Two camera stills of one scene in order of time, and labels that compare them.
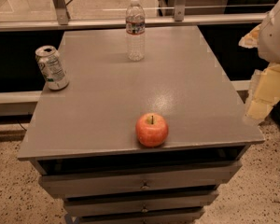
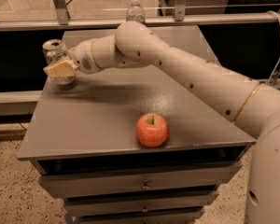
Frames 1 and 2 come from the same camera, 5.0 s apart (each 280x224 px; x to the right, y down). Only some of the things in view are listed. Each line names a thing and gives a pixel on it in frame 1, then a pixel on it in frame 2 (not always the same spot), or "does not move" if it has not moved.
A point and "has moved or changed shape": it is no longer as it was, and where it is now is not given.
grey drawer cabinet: [83, 138] does not move
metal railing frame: [63, 21] does not move
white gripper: [274, 37] -> [83, 56]
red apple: [152, 130] does not move
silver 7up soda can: [52, 67] has moved or changed shape
